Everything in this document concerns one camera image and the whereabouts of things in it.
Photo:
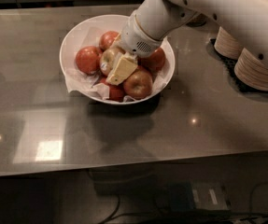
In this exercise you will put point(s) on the white ceramic bowl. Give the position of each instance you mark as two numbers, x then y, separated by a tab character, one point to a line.
108	22

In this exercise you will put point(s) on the red apple top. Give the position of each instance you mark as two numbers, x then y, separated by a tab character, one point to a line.
107	39

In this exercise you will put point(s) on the yellow-green apple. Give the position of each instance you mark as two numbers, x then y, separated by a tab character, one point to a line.
107	59

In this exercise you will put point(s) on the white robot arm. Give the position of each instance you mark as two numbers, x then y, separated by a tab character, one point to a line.
245	20

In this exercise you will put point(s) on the red apple right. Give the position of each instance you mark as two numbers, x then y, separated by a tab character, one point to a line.
155	62

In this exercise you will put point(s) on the back stack paper plates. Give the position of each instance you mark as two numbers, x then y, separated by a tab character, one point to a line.
227	46

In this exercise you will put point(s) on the front stack paper plates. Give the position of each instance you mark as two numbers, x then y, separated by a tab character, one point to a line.
251	71

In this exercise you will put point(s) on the black mat under plates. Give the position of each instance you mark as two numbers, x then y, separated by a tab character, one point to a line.
230	65

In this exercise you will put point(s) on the dark box under table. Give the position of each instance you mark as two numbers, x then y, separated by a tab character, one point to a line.
198	196

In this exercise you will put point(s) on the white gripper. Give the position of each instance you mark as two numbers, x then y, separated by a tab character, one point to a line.
135	40

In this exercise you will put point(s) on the red apple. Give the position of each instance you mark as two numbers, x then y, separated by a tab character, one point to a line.
116	93
87	59
155	62
107	39

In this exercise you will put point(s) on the red apple front bottom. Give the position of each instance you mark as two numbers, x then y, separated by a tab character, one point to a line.
116	93

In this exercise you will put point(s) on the white paper liner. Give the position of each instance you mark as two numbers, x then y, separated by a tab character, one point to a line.
76	80

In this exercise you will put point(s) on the red-gold apple front right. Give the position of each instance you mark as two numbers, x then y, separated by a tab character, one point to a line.
138	85

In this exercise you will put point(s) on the stack paper plates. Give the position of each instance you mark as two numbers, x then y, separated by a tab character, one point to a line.
227	46
251	71

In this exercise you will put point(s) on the red apple far left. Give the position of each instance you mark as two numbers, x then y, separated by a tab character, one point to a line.
87	59

